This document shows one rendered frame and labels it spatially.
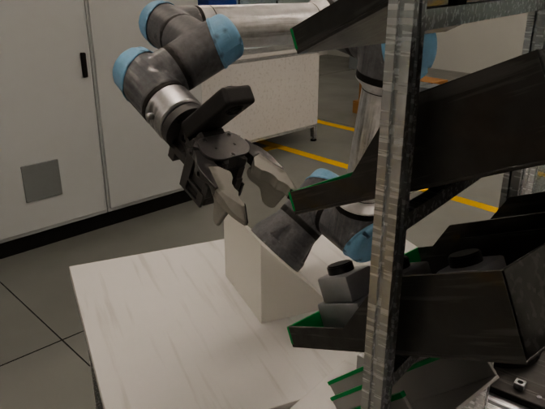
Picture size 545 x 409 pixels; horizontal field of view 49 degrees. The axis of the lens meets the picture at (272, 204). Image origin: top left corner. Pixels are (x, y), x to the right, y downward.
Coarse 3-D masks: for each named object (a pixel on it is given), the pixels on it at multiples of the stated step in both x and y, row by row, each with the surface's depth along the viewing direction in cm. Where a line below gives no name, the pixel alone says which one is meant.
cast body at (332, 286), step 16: (336, 272) 66; (352, 272) 66; (368, 272) 67; (320, 288) 68; (336, 288) 66; (352, 288) 65; (368, 288) 66; (320, 304) 68; (336, 304) 66; (352, 304) 65; (336, 320) 67
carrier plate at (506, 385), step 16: (544, 352) 102; (496, 368) 98; (512, 368) 98; (528, 368) 98; (544, 368) 98; (496, 384) 94; (512, 384) 94; (528, 384) 94; (544, 384) 94; (512, 400) 92; (528, 400) 91; (544, 400) 91
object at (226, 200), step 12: (216, 168) 75; (216, 180) 73; (228, 180) 74; (216, 192) 72; (228, 192) 72; (216, 204) 75; (228, 204) 71; (240, 204) 71; (216, 216) 75; (240, 216) 71
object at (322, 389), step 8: (344, 360) 118; (352, 360) 118; (336, 368) 115; (344, 368) 115; (352, 368) 115; (328, 376) 113; (336, 376) 113; (320, 384) 111; (312, 392) 109; (320, 392) 109; (328, 392) 109; (304, 400) 107; (312, 400) 107; (320, 400) 107; (328, 400) 107; (296, 408) 105; (304, 408) 105; (312, 408) 105; (320, 408) 105; (328, 408) 105; (336, 408) 105
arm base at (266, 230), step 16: (288, 208) 139; (256, 224) 141; (272, 224) 138; (288, 224) 137; (304, 224) 137; (272, 240) 135; (288, 240) 136; (304, 240) 138; (288, 256) 136; (304, 256) 139
